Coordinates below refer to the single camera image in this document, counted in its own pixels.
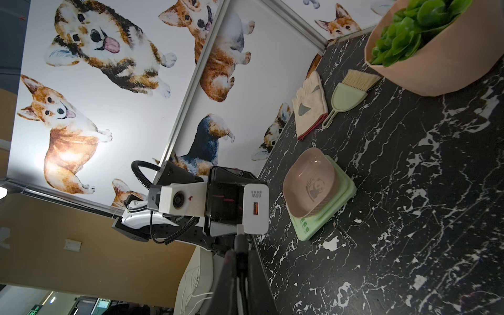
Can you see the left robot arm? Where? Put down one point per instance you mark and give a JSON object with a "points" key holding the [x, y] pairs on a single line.
{"points": [[213, 229]]}

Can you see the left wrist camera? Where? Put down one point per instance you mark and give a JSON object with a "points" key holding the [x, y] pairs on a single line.
{"points": [[183, 199]]}

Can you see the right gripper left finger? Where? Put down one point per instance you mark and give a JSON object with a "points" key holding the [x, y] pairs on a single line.
{"points": [[224, 300]]}

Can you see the white USB charger adapter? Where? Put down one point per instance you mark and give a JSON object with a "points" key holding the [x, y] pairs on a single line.
{"points": [[256, 209]]}

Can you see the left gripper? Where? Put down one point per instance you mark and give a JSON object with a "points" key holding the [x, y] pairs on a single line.
{"points": [[225, 196]]}

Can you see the beige work glove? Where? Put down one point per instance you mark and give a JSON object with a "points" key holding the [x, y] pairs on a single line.
{"points": [[309, 106]]}

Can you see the green electronic scale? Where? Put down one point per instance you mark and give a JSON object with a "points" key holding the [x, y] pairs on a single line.
{"points": [[306, 228]]}

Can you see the pink square bowl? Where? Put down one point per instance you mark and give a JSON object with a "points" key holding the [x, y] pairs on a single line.
{"points": [[309, 184]]}

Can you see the green hand brush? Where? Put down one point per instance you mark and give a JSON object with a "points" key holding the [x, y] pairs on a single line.
{"points": [[350, 93]]}

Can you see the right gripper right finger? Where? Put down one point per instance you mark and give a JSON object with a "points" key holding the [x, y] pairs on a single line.
{"points": [[259, 296]]}

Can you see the pink pot with green plant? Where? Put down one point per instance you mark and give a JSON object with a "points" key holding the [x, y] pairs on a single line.
{"points": [[458, 56]]}

